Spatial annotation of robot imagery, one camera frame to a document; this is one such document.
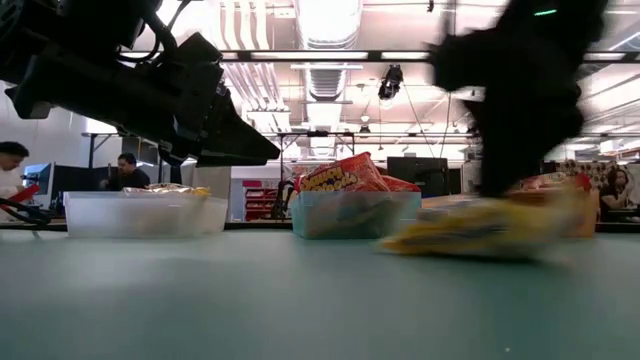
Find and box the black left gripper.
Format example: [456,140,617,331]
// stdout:
[4,57,282,169]

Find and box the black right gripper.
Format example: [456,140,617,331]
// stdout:
[472,94,586,199]

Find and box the yellow creamy chicken ramen pack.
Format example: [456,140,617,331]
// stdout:
[377,192,586,261]
[122,182,212,198]

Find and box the beige box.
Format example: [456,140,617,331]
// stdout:
[179,164,233,199]

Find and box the red parts shelf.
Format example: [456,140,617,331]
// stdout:
[242,187,279,221]

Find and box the person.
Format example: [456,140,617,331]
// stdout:
[0,141,31,201]
[598,167,632,221]
[98,152,151,191]

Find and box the black monitor back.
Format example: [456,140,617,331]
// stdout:
[387,156,450,197]
[52,164,109,194]

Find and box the clear plastic bin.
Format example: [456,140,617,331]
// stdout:
[63,191,229,239]

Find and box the spotted brown cloth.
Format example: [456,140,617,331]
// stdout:
[557,159,609,189]

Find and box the orange plastic bin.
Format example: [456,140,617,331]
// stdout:
[420,187,600,239]

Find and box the black metal rack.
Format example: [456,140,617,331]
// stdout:
[82,132,169,184]

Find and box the teal plastic bin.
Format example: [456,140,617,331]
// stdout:
[290,191,422,240]

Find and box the grey computer monitor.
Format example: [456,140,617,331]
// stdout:
[22,162,54,196]

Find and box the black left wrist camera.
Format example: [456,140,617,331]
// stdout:
[172,32,225,76]

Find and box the black stand frame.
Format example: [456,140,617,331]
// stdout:
[259,130,357,161]

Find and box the silver ceiling duct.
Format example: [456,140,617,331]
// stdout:
[294,0,364,119]

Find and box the black hanging camera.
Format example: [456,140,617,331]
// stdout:
[377,63,404,101]

